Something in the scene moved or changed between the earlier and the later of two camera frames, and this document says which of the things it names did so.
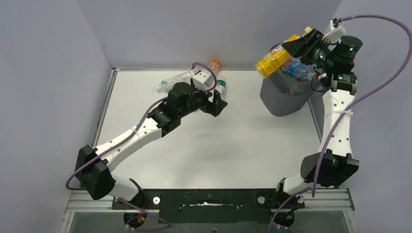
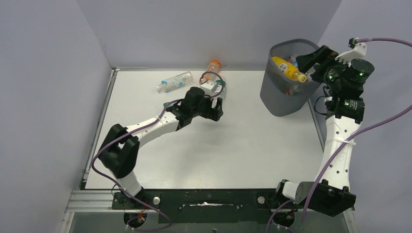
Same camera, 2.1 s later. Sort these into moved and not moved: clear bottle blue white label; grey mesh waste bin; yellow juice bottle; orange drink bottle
Moved: yellow juice bottle
Not moved: clear bottle blue white label; orange drink bottle; grey mesh waste bin
